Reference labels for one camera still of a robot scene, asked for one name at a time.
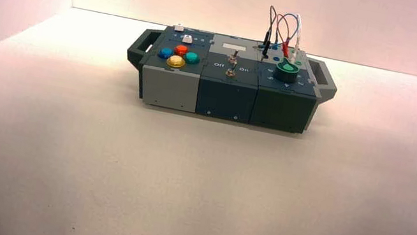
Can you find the green rotary knob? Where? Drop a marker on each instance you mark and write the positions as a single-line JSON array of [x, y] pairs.
[[286, 73]]

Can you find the blue grey control box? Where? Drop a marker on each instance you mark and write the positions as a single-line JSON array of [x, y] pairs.
[[225, 94]]

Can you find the teal push button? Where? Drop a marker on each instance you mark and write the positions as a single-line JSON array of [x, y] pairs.
[[192, 58]]

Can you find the yellow push button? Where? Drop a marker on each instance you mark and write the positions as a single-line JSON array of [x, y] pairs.
[[176, 61]]

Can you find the red push button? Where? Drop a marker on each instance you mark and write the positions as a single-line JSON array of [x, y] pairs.
[[181, 50]]

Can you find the blue push button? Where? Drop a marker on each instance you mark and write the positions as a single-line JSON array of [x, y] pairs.
[[166, 53]]

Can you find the white slider up triangle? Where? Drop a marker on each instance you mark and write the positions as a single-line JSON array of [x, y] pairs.
[[187, 39]]

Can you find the metal toggle switch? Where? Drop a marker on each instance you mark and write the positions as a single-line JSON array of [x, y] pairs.
[[231, 71], [234, 57]]

